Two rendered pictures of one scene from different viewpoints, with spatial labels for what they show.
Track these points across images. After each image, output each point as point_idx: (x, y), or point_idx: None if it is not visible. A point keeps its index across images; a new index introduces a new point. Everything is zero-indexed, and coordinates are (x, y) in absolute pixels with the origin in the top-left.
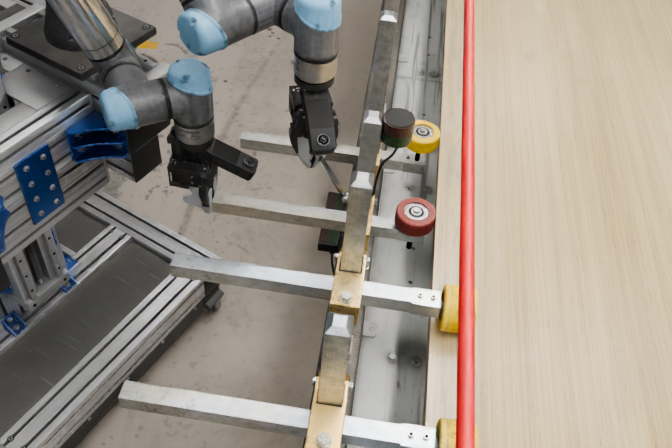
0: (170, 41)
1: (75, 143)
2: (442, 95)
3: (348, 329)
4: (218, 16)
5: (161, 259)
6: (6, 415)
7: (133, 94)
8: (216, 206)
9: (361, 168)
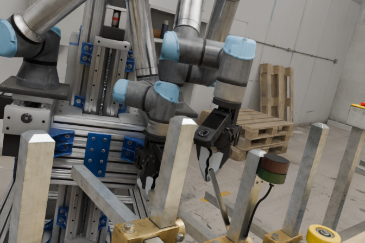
0: (258, 217)
1: (125, 147)
2: (364, 231)
3: (34, 137)
4: (180, 36)
5: None
6: None
7: (132, 83)
8: (149, 193)
9: (239, 198)
